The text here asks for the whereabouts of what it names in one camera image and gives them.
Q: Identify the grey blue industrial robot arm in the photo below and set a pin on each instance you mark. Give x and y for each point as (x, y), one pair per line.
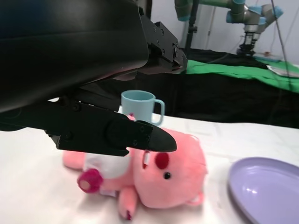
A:
(250, 16)

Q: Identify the green cloth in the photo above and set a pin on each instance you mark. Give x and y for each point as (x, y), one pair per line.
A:
(233, 72)

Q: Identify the pink plush beaver doll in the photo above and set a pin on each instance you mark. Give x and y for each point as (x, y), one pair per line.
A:
(177, 186)

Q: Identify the teal plastic mug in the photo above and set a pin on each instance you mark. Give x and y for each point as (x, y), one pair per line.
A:
(140, 105)

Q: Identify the black table cloth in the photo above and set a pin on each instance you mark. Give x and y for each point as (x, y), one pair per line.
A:
(222, 102)

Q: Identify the purple plastic plate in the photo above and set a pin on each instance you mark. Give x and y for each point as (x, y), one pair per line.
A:
(264, 184)

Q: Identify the white paper sheets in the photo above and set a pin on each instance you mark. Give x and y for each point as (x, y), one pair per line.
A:
(283, 70)

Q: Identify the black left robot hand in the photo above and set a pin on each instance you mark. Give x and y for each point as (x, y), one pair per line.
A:
(70, 58)

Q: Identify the black vertical stand pole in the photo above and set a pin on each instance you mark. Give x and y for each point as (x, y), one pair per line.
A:
(192, 28)

